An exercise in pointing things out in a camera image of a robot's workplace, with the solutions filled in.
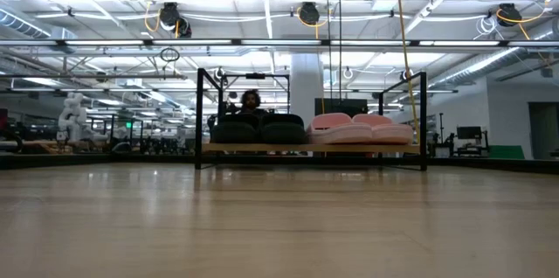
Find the black slide sandal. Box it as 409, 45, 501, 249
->
260, 114, 307, 145
210, 114, 262, 145

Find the pink slide sandal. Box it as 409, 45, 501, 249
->
352, 114, 415, 145
307, 112, 373, 145

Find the black-framed wooden shelf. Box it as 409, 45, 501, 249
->
194, 66, 428, 172

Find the person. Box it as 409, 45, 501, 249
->
226, 88, 268, 118

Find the white round pillar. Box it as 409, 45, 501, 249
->
290, 52, 325, 124

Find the black rectangular panel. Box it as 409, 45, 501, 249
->
314, 97, 369, 118

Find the long ceiling light bar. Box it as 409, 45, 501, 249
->
0, 38, 559, 48

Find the small desk monitor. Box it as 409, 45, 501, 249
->
455, 125, 484, 142

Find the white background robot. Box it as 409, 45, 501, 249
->
58, 92, 110, 143

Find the green box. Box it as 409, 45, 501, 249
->
487, 144, 526, 160

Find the black background rig frame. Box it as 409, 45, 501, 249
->
219, 72, 292, 115

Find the black hanging cable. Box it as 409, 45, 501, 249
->
326, 0, 333, 101
337, 0, 344, 101

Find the black ceiling cable reel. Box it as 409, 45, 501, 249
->
158, 1, 193, 38
298, 1, 321, 26
496, 2, 524, 28

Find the yellow hanging cable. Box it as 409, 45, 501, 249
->
394, 0, 421, 144

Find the black aluminium table frame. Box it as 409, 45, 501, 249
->
0, 151, 559, 175

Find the silver ventilation duct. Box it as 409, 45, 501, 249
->
0, 6, 78, 41
425, 45, 532, 91

